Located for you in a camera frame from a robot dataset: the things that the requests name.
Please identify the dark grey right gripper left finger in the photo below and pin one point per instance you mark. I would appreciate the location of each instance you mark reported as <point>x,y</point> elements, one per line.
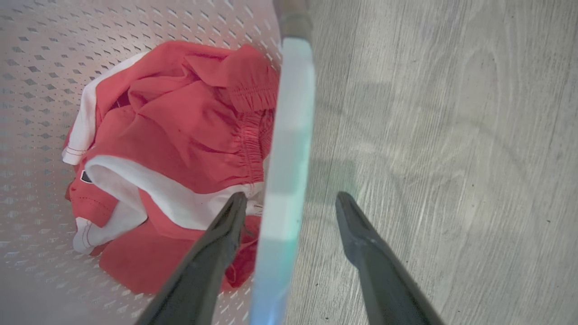
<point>203,271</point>

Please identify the white perforated laundry basket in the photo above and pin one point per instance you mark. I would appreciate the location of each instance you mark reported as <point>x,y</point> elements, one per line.
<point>40,135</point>

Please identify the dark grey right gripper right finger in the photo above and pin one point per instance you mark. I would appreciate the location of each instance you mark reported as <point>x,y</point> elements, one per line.
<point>384,280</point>

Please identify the red and white garment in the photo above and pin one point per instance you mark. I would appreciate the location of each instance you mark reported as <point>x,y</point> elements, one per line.
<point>176,135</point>

